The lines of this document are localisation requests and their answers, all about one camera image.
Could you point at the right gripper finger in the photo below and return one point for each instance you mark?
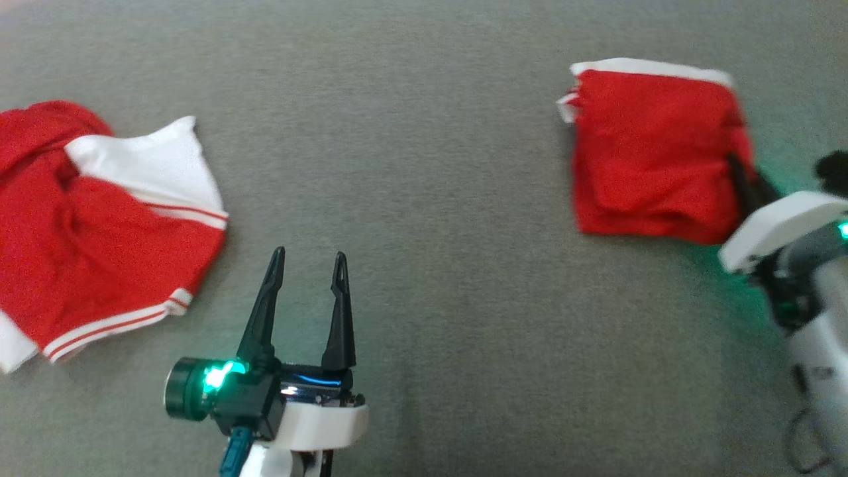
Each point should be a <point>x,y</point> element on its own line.
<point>766,191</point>
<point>743,192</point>

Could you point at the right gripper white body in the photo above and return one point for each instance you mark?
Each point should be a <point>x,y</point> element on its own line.
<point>782,225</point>

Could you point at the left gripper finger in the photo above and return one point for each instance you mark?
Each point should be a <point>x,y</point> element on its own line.
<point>340,318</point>
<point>264,311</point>

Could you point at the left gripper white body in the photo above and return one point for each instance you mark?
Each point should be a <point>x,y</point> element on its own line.
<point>324,424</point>

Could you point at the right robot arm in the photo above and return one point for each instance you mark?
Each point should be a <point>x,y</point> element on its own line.
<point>821,344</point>

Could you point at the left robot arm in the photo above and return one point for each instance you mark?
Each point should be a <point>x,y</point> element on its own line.
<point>278,464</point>

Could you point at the large grey sofa seat cushion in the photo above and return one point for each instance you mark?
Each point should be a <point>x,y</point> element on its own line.
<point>424,165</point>

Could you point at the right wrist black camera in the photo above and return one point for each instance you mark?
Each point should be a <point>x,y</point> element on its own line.
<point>833,172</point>

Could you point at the wrist black camera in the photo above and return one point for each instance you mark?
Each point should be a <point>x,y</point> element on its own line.
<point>192,394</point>
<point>833,172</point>

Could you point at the left camera teal connector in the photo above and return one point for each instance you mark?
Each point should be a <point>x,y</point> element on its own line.
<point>235,454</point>

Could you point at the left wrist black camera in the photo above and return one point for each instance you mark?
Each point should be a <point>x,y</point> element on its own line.
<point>192,394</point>

